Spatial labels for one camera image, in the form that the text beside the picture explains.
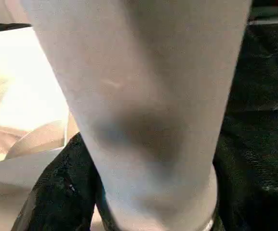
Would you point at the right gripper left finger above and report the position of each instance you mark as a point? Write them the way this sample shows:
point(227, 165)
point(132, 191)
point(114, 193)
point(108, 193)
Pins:
point(61, 187)

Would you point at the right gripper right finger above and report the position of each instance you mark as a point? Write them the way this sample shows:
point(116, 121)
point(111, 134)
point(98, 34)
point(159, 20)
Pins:
point(249, 197)

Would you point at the white plastic table top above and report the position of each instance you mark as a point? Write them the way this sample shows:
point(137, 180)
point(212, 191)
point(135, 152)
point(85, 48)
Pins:
point(20, 84)

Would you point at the black shiny mat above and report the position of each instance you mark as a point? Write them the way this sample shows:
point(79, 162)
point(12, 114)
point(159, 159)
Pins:
point(261, 84)

